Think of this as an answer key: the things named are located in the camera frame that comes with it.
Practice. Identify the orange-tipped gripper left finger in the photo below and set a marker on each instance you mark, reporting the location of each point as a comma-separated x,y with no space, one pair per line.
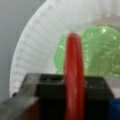
51,92

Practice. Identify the orange-tipped gripper right finger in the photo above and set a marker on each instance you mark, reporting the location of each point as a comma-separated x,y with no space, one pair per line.
97,98

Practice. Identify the red tomato piece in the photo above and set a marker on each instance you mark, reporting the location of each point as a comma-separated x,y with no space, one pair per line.
74,77

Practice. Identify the green lettuce piece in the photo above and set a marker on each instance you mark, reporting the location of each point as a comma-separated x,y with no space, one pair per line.
101,51

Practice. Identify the white paper plate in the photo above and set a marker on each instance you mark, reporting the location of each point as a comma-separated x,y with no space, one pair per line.
38,42

